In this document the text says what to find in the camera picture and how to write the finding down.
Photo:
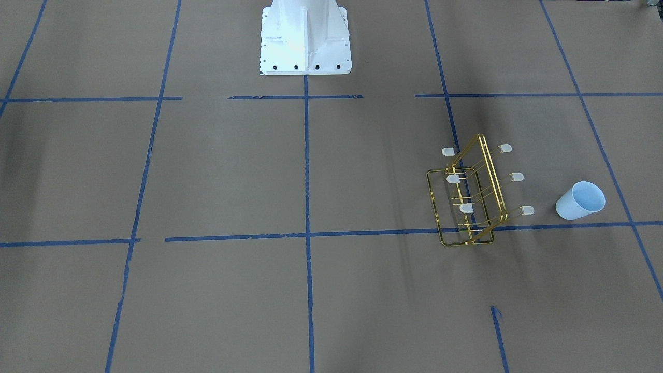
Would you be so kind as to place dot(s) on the light blue plastic cup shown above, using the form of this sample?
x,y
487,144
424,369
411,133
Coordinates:
x,y
582,199

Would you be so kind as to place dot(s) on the gold wire cup holder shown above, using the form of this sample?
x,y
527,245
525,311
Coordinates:
x,y
467,194

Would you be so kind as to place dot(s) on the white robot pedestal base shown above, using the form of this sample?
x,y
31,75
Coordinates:
x,y
305,38

